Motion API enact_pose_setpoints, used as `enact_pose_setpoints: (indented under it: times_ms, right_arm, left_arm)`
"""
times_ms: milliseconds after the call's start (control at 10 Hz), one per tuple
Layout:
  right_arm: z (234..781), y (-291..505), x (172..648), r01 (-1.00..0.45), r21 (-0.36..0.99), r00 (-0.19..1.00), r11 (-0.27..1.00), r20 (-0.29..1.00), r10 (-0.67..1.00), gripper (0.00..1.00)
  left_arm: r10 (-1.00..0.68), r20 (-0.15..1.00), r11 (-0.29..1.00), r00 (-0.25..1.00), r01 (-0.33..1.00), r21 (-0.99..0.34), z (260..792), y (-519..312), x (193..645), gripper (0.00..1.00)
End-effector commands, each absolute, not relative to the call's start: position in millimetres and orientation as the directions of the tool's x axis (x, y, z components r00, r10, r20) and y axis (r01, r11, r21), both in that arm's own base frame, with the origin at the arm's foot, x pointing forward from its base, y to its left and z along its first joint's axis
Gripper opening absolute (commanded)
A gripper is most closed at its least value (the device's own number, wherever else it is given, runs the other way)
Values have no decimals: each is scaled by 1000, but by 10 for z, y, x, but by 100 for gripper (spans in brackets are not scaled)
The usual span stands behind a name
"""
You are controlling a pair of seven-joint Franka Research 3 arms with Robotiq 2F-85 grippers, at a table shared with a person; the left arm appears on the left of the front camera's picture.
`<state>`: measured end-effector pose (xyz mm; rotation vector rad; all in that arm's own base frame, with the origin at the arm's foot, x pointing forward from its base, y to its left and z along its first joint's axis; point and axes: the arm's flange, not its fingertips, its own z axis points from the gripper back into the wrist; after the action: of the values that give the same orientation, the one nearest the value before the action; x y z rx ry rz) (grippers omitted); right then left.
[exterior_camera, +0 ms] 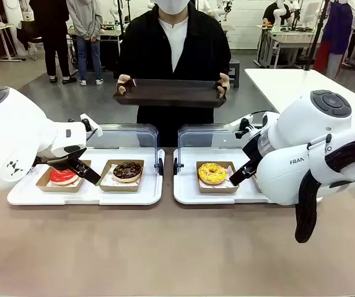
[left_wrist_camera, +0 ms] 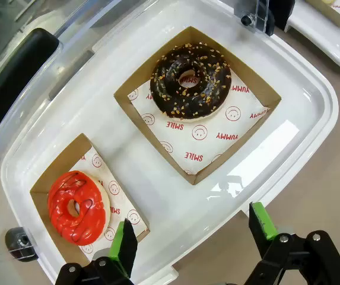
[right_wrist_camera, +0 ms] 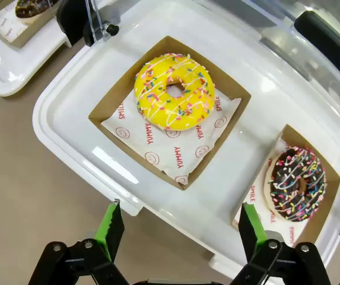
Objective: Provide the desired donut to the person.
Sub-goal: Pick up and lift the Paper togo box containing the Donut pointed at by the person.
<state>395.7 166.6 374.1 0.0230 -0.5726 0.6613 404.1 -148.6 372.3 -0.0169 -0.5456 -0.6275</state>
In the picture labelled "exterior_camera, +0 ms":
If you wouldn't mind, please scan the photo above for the red glazed donut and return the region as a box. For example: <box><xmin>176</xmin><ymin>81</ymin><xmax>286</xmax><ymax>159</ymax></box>
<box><xmin>49</xmin><ymin>168</ymin><xmax>80</xmax><ymax>187</ymax></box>

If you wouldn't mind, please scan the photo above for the clear plastic display lid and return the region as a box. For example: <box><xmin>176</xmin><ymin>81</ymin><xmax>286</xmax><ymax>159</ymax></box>
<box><xmin>177</xmin><ymin>123</ymin><xmax>252</xmax><ymax>174</ymax></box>
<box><xmin>85</xmin><ymin>123</ymin><xmax>160</xmax><ymax>174</ymax></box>

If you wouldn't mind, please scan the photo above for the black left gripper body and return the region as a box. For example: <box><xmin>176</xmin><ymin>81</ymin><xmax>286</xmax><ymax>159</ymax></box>
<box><xmin>33</xmin><ymin>147</ymin><xmax>87</xmax><ymax>170</ymax></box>

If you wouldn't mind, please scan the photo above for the white background workbench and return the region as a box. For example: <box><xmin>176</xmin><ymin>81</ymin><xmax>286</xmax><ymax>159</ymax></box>
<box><xmin>256</xmin><ymin>24</ymin><xmax>324</xmax><ymax>69</ymax></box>

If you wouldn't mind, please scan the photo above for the white side table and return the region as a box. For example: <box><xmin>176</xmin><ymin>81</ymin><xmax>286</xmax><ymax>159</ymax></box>
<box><xmin>243</xmin><ymin>67</ymin><xmax>355</xmax><ymax>114</ymax></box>

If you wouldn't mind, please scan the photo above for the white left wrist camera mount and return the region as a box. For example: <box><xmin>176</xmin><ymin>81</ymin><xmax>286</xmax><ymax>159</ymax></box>
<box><xmin>68</xmin><ymin>113</ymin><xmax>103</xmax><ymax>140</ymax></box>

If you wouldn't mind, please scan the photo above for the white face mask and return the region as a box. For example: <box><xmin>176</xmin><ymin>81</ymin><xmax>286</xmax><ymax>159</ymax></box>
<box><xmin>157</xmin><ymin>0</ymin><xmax>192</xmax><ymax>15</ymax></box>

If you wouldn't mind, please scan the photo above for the dark brown serving tray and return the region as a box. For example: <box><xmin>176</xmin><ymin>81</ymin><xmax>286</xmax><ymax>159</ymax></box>
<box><xmin>112</xmin><ymin>78</ymin><xmax>228</xmax><ymax>110</ymax></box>

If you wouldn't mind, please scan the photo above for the person in gray hoodie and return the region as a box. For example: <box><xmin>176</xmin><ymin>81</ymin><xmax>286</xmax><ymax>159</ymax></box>
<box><xmin>66</xmin><ymin>0</ymin><xmax>105</xmax><ymax>87</ymax></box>

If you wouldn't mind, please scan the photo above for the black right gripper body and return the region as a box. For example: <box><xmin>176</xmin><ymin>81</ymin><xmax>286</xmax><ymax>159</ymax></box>
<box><xmin>242</xmin><ymin>131</ymin><xmax>273</xmax><ymax>162</ymax></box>

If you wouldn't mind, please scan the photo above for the cardboard box of chocolate donut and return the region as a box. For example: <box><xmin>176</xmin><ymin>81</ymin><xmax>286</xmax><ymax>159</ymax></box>
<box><xmin>97</xmin><ymin>159</ymin><xmax>145</xmax><ymax>192</ymax></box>

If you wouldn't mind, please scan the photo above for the chair with black jacket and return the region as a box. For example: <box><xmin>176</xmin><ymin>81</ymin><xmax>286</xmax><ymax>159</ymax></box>
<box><xmin>16</xmin><ymin>21</ymin><xmax>46</xmax><ymax>61</ymax></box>

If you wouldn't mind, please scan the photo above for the person's right hand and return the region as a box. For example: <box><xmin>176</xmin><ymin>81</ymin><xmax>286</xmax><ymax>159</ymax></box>
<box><xmin>115</xmin><ymin>74</ymin><xmax>133</xmax><ymax>97</ymax></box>

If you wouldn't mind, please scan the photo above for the person's left hand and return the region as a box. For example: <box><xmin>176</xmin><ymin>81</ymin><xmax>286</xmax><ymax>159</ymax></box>
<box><xmin>215</xmin><ymin>72</ymin><xmax>231</xmax><ymax>94</ymax></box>

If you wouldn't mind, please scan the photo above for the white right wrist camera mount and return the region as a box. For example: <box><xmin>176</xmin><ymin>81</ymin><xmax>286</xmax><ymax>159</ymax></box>
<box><xmin>226</xmin><ymin>111</ymin><xmax>278</xmax><ymax>139</ymax></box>

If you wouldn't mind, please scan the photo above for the black tripod pole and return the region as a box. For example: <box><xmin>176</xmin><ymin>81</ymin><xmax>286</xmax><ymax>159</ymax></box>
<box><xmin>303</xmin><ymin>0</ymin><xmax>332</xmax><ymax>72</ymax></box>

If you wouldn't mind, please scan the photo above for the white display tray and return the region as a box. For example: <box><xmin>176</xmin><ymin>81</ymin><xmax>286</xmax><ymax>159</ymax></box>
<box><xmin>6</xmin><ymin>146</ymin><xmax>166</xmax><ymax>207</ymax></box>
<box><xmin>172</xmin><ymin>147</ymin><xmax>277</xmax><ymax>205</ymax></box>

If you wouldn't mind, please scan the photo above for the cardboard box of red donut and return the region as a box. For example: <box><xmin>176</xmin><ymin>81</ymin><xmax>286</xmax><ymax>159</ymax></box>
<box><xmin>35</xmin><ymin>160</ymin><xmax>92</xmax><ymax>194</ymax></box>

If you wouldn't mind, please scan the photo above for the black step stool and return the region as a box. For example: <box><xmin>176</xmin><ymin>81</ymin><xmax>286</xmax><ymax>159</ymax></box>
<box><xmin>227</xmin><ymin>58</ymin><xmax>240</xmax><ymax>89</ymax></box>

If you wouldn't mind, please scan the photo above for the person in black jacket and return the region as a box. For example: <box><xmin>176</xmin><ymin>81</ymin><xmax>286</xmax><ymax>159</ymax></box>
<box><xmin>113</xmin><ymin>0</ymin><xmax>232</xmax><ymax>148</ymax></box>

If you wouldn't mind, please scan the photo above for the white printed paper liner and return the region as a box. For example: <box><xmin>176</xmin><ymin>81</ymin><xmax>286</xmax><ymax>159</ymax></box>
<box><xmin>100</xmin><ymin>163</ymin><xmax>141</xmax><ymax>188</ymax></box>
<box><xmin>198</xmin><ymin>164</ymin><xmax>237</xmax><ymax>188</ymax></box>

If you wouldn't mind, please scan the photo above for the chocolate sprinkled donut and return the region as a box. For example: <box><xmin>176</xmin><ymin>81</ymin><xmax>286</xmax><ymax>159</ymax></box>
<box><xmin>112</xmin><ymin>161</ymin><xmax>144</xmax><ymax>183</ymax></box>

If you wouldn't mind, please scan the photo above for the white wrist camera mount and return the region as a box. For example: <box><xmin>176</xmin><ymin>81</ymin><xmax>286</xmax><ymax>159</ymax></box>
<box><xmin>226</xmin><ymin>111</ymin><xmax>278</xmax><ymax>139</ymax></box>
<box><xmin>68</xmin><ymin>113</ymin><xmax>103</xmax><ymax>140</ymax></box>

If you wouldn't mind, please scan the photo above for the black braided cable sleeve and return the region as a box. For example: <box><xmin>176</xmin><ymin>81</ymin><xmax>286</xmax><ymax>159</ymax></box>
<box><xmin>294</xmin><ymin>132</ymin><xmax>355</xmax><ymax>244</ymax></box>

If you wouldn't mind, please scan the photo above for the yellow sprinkled donut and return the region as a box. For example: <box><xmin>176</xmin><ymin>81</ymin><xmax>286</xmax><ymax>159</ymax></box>
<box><xmin>197</xmin><ymin>161</ymin><xmax>228</xmax><ymax>186</ymax></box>

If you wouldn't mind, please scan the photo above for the person in purple apron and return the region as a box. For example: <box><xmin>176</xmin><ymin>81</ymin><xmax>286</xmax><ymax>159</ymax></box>
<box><xmin>312</xmin><ymin>0</ymin><xmax>355</xmax><ymax>80</ymax></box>

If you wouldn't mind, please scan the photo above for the seated person in black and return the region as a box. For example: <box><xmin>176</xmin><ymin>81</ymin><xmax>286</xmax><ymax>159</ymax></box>
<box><xmin>261</xmin><ymin>1</ymin><xmax>293</xmax><ymax>26</ymax></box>

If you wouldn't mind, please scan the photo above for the cardboard box of yellow donut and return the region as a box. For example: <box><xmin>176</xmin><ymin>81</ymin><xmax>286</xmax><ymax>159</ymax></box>
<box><xmin>195</xmin><ymin>160</ymin><xmax>240</xmax><ymax>194</ymax></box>

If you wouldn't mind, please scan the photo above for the bystander in black clothes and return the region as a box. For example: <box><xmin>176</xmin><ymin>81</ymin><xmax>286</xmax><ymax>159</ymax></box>
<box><xmin>28</xmin><ymin>0</ymin><xmax>78</xmax><ymax>85</ymax></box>

